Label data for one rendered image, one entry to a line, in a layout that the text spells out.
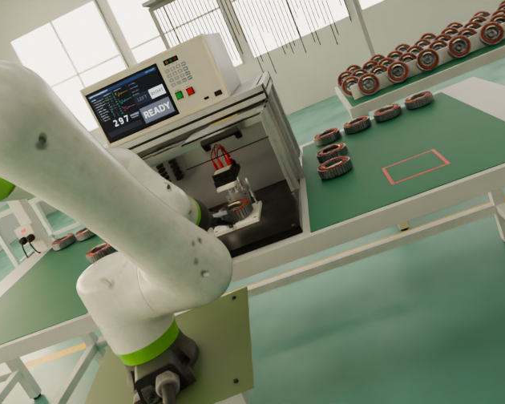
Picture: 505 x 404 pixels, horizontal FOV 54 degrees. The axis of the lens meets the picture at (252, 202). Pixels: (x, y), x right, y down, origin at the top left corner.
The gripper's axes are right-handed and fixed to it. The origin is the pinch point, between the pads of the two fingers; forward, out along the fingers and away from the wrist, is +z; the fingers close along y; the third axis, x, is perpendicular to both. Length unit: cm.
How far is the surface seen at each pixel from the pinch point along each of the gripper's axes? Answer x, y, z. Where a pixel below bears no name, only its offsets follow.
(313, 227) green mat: -7.7, 23.0, 5.1
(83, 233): 34, -83, 72
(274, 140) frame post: 24.3, 18.8, 22.1
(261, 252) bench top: -9.9, 8.3, 1.8
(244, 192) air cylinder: 14.5, 2.5, 30.9
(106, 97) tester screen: 54, -26, 9
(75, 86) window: 405, -312, 530
